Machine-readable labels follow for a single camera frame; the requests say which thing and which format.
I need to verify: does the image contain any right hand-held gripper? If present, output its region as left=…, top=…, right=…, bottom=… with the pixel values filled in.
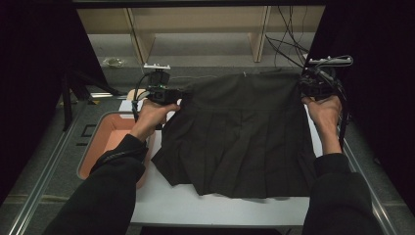
left=298, top=55, right=354, bottom=102

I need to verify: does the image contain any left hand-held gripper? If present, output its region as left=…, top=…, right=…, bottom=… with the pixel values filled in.
left=143, top=63, right=184, bottom=106

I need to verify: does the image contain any orange basket with grey rim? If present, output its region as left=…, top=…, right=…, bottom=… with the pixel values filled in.
left=76, top=111, right=157, bottom=190

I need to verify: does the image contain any dark pleated skirt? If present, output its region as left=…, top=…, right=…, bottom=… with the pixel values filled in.
left=151, top=71, right=322, bottom=200

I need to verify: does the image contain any person's left hand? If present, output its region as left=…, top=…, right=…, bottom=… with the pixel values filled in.
left=130, top=99, right=181, bottom=143

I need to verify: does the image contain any person's right hand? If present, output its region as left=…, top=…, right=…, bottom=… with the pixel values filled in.
left=301, top=95, right=343, bottom=131

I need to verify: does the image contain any beige wooden shelf unit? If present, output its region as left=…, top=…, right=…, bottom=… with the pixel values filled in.
left=77, top=5, right=326, bottom=65

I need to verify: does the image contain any short aluminium bar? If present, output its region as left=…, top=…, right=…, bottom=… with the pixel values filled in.
left=88, top=91, right=129, bottom=100

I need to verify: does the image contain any crumpled clear plastic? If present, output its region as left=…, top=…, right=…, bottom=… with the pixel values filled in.
left=102, top=57, right=125, bottom=69

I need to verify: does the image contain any black curtain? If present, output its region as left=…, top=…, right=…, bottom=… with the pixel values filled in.
left=301, top=0, right=415, bottom=210
left=0, top=0, right=109, bottom=207

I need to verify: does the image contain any black tripod stand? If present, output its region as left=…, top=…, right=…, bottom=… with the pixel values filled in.
left=60, top=70, right=123, bottom=131

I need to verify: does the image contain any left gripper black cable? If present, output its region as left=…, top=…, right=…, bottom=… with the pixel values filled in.
left=131, top=71, right=155, bottom=121

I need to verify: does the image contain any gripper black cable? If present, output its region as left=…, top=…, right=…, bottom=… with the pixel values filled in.
left=337, top=81, right=351, bottom=151
left=131, top=71, right=155, bottom=121

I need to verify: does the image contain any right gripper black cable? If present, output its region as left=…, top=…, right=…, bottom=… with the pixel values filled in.
left=337, top=81, right=351, bottom=151

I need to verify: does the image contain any tangle of black cables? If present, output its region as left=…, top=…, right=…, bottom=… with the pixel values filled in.
left=264, top=5, right=311, bottom=71

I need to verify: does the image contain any aluminium floor rail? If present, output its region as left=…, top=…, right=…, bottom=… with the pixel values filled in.
left=314, top=97, right=399, bottom=235
left=6, top=97, right=96, bottom=235

